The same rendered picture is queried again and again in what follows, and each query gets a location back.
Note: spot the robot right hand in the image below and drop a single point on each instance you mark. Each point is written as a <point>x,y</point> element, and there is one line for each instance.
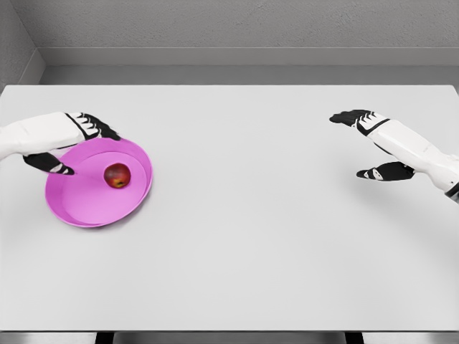
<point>398,139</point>

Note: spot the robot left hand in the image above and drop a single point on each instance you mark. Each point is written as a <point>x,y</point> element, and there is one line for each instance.
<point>54,132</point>

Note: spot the red apple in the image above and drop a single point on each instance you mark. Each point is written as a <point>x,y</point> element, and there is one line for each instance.
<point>117,175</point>

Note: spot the pink round plate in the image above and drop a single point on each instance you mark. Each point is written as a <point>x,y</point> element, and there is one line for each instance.
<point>89,200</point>

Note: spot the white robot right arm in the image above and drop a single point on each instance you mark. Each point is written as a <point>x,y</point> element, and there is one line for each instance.
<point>443,168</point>

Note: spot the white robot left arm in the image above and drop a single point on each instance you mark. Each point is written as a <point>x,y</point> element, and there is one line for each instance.
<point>8,139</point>

